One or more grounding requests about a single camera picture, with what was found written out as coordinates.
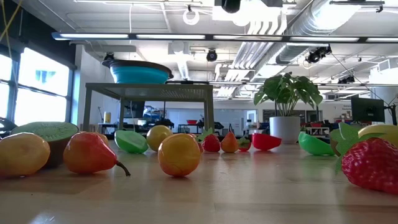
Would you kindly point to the blue collapsible colander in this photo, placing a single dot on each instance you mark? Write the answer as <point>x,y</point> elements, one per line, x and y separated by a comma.
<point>140,76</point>

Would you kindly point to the red bin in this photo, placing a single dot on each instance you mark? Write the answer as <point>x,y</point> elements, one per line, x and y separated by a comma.
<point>191,122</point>

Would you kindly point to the red toy strawberry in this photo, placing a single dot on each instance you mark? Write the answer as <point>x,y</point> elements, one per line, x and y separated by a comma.
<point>212,143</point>
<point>370,165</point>
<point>244,146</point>
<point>201,147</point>

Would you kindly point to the orange toy pear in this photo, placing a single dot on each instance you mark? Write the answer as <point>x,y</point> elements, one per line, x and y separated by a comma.
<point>88,154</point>
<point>178,155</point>
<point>229,143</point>

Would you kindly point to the yellow toy lemon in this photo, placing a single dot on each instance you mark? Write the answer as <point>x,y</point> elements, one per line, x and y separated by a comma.
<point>382,130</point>
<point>157,137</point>

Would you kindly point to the green perforated metal riser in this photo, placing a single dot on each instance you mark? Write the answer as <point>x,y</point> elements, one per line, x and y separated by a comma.
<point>149,87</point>

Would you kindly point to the overhead LED light bar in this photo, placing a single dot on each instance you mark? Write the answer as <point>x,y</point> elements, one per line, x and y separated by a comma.
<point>211,37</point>

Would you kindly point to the green plant in white pot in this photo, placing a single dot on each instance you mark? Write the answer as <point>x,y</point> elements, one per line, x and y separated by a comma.
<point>284,129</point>

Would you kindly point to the yellow container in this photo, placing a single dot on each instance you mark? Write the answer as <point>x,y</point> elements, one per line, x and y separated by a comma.
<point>107,117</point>

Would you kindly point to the small orange toy peach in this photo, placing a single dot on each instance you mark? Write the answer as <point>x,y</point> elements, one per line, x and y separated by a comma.
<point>21,155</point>
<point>104,140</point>

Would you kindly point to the black ceiling spotlight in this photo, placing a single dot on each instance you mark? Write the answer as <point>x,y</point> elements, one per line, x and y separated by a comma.
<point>315,56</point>

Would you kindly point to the large window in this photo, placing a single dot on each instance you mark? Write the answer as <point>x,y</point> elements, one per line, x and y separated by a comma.
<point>40,77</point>

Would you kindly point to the black computer monitor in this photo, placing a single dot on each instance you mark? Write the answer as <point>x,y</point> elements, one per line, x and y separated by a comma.
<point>368,109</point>

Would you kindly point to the black ceiling camera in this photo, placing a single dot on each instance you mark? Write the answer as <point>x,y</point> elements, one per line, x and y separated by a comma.
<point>211,55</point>

